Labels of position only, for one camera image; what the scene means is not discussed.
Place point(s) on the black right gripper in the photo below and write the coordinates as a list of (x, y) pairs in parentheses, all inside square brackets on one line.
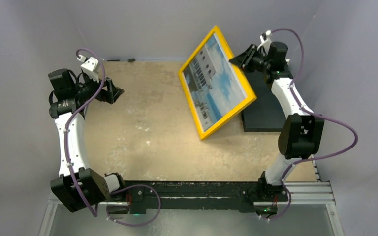
[(244, 60)]

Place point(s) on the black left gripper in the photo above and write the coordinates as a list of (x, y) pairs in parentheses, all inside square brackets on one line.
[(110, 95)]

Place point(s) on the yellow picture frame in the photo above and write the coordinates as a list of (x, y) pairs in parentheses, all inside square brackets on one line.
[(251, 97)]

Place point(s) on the building and sky photo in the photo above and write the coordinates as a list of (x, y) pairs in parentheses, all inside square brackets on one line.
[(214, 87)]

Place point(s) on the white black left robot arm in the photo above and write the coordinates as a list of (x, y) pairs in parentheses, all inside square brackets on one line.
[(78, 186)]

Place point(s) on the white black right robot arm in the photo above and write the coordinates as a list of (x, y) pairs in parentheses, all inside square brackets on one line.
[(301, 132)]

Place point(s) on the dark green flat box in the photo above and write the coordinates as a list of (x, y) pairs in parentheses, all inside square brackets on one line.
[(265, 114)]

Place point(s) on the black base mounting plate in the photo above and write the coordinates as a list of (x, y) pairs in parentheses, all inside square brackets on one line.
[(242, 196)]

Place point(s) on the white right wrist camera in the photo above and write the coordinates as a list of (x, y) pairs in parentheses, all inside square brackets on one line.
[(265, 41)]

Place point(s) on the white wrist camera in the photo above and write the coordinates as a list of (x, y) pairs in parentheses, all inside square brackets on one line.
[(89, 66), (265, 41)]

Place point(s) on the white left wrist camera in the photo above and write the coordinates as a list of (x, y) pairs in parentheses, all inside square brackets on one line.
[(89, 66)]

